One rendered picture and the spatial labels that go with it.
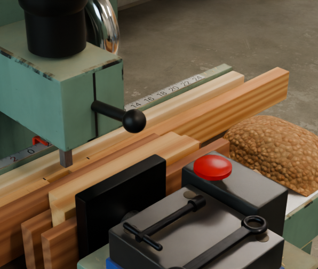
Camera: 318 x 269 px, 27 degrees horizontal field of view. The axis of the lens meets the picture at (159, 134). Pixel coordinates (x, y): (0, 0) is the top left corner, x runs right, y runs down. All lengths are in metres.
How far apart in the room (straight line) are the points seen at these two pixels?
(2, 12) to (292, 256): 0.35
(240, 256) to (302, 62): 2.79
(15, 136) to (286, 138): 0.33
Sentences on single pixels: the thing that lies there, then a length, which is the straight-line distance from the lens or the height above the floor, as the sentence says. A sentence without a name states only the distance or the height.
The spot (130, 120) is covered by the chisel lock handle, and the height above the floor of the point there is 1.05.
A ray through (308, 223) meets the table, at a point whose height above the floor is 0.87.
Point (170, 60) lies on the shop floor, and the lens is 3.17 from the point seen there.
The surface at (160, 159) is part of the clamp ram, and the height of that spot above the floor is 1.00.
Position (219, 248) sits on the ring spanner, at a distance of 0.46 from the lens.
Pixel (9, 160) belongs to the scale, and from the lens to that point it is 0.66.
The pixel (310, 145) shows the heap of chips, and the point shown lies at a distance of 0.73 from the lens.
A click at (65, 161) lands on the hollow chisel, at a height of 0.96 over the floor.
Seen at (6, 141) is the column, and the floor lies 0.88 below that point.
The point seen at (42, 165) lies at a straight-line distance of 0.65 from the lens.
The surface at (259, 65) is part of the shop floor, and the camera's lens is 3.16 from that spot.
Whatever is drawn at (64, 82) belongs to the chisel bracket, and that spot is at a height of 1.07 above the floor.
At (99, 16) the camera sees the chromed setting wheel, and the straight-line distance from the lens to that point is 0.73.
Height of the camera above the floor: 1.30
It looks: 31 degrees down
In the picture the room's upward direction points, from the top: straight up
